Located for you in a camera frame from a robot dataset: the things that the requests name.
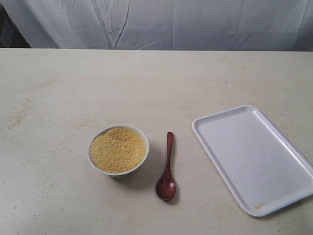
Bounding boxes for dark red wooden spoon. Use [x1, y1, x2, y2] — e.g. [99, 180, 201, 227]
[156, 132, 177, 201]

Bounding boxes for yellow-brown granular powder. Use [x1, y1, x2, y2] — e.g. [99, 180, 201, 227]
[89, 127, 147, 173]

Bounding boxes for white ceramic bowl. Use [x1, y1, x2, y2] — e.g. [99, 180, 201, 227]
[88, 125, 150, 178]

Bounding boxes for white cloth backdrop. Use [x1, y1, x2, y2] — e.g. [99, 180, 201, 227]
[1, 0, 313, 51]

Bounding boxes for white rectangular plastic tray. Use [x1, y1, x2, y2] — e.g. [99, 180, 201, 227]
[192, 105, 313, 217]

